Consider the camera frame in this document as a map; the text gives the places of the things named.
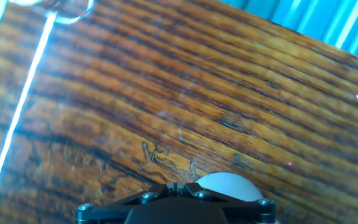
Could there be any clear glass cup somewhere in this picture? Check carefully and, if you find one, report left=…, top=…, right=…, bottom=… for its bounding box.
left=9, top=0, right=95, bottom=25

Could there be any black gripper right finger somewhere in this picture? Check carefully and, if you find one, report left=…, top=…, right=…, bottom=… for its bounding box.
left=176, top=182, right=276, bottom=224

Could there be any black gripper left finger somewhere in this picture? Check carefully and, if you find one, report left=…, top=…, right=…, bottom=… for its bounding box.
left=75, top=182, right=177, bottom=224

